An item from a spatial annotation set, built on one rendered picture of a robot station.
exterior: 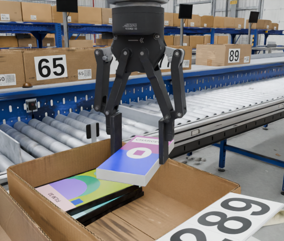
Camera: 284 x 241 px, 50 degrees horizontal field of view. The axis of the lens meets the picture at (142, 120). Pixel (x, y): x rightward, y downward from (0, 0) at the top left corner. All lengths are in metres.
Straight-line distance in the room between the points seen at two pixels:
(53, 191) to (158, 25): 0.41
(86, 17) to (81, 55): 5.34
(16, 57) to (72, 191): 0.94
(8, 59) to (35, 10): 5.01
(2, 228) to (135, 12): 0.47
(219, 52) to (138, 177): 2.19
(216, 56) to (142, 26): 2.17
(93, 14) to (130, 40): 6.61
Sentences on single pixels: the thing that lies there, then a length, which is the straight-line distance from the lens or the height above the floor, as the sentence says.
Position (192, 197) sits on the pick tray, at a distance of 0.67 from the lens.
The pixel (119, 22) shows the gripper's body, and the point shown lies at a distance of 0.44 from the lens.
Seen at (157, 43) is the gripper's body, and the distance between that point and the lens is 0.44.
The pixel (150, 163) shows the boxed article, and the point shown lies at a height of 0.93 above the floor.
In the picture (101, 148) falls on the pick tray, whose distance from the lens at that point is 0.81.
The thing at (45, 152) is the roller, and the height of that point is 0.75.
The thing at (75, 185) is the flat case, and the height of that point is 0.80.
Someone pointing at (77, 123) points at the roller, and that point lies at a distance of 1.36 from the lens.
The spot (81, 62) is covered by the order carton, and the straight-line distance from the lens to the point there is 1.64.
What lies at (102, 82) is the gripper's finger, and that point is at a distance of 0.48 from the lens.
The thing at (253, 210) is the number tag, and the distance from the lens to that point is 0.50.
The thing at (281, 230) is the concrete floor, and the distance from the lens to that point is 2.11.
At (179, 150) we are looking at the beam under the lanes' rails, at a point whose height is 0.64.
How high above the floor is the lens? 1.11
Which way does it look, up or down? 15 degrees down
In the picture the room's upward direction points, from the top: straight up
